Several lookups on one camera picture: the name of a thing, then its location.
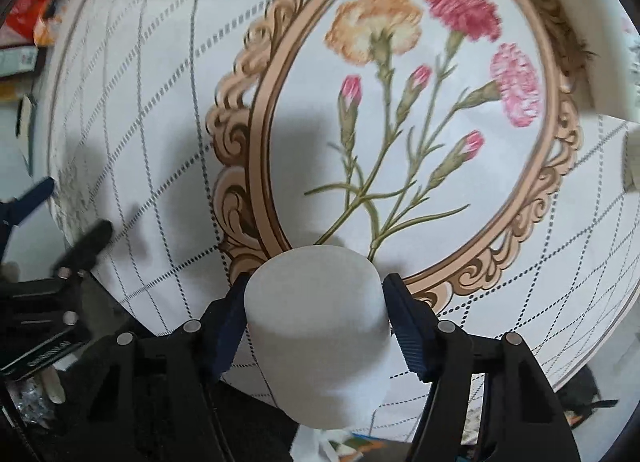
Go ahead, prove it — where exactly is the plain white plastic cup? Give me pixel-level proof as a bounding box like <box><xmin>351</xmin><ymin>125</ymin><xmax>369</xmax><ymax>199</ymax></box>
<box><xmin>244</xmin><ymin>245</ymin><xmax>392</xmax><ymax>430</ymax></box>

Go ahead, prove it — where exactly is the white cup with print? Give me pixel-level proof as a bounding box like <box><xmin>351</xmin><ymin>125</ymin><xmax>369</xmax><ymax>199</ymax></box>
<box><xmin>559</xmin><ymin>0</ymin><xmax>639</xmax><ymax>123</ymax></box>

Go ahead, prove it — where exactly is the floral diamond pattern tablecloth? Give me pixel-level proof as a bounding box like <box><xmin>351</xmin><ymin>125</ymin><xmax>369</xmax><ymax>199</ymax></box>
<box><xmin>44</xmin><ymin>0</ymin><xmax>640</xmax><ymax>445</ymax></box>

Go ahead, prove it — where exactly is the orange wet wipes pack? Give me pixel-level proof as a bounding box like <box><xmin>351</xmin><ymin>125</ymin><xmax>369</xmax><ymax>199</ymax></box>
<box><xmin>34</xmin><ymin>0</ymin><xmax>68</xmax><ymax>48</ymax></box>

